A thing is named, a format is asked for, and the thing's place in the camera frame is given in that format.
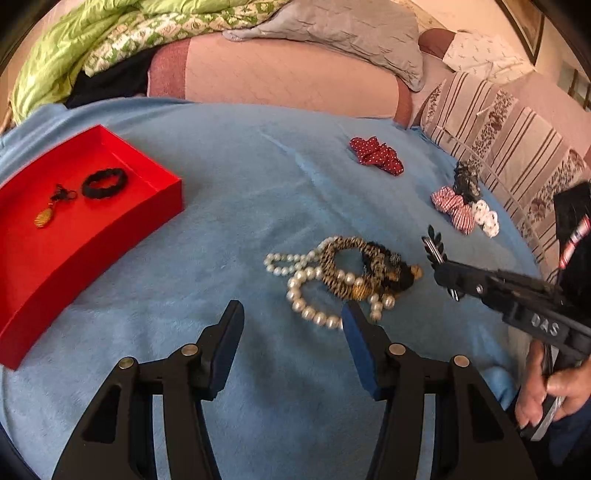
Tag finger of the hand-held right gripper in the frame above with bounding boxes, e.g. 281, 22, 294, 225
436, 277, 504, 302
434, 260, 498, 283

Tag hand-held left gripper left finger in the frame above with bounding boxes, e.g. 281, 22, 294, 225
51, 300, 245, 480

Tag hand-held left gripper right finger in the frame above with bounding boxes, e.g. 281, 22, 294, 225
342, 301, 539, 480

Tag black leaf hair clip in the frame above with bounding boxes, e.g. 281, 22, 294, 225
421, 224, 448, 269

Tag black scrunchie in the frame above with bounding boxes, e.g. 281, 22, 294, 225
385, 263, 419, 294

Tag leopard print scrunchie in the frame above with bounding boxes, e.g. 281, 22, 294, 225
318, 236, 394, 297

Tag large bead pearl bracelet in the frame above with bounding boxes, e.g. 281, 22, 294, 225
286, 267, 346, 331

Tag small bead pearl bracelet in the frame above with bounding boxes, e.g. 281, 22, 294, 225
263, 251, 320, 278

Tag red tray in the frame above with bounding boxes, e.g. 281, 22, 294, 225
0, 124, 185, 371

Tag person's right hand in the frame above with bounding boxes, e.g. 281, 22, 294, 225
514, 342, 591, 430

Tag white dotted scrunchie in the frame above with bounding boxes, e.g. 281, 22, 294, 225
471, 199, 501, 238

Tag red striped scrunchie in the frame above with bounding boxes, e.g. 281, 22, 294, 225
431, 185, 476, 236

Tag striped white ribbon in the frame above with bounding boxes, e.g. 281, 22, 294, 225
558, 216, 591, 270

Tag black hair claw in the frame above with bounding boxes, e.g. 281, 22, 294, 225
453, 161, 481, 204

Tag person's black clothing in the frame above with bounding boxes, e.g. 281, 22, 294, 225
551, 181, 591, 296

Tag person's dark trousers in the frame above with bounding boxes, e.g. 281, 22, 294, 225
517, 406, 591, 480

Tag red polka dot scrunchie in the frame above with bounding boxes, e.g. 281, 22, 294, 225
349, 137, 404, 176

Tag striped floral cushion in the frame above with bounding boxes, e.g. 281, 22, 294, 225
417, 71, 591, 283

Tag blue blanket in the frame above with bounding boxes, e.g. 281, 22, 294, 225
0, 98, 546, 480

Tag white patterned cloth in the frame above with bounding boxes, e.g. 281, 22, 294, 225
442, 30, 533, 85

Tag grey pillow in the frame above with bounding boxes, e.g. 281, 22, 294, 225
223, 0, 426, 92

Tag pink quilted cushion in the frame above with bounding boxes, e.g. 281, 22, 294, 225
147, 32, 413, 129

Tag black cloth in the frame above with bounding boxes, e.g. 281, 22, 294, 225
66, 45, 161, 110

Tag green patterned quilt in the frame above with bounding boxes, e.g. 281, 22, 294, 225
8, 0, 297, 121

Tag black braided bracelet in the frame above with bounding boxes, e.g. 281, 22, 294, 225
82, 168, 128, 200

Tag gold pendant black clasp keychain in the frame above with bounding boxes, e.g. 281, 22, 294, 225
34, 184, 77, 229

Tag dark picture frame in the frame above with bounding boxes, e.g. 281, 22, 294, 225
495, 0, 546, 66

